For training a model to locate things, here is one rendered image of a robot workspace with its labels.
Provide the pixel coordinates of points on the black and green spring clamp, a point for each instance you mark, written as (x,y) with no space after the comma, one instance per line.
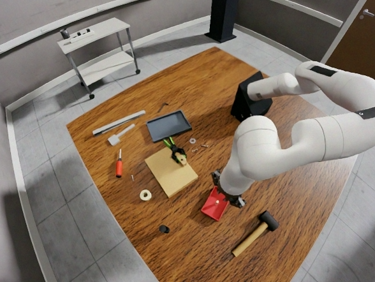
(174,149)

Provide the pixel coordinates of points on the beige ring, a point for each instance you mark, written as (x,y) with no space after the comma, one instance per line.
(143,193)

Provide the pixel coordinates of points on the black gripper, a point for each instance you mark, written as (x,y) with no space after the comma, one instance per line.
(235,200)

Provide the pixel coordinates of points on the red screwdriver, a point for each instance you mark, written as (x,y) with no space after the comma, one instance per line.
(119,167)

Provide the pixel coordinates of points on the black cylinder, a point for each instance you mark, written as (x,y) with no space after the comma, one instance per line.
(164,229)

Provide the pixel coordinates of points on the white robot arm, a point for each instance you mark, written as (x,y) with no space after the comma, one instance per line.
(260,157)

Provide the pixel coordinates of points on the pale wooden board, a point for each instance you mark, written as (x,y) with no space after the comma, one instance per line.
(172,176)

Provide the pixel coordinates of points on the red rectangular tray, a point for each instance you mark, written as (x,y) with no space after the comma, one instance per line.
(211,209)

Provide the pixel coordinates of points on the black-headed mallet with wooden handle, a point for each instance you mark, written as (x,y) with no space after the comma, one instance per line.
(268,221)

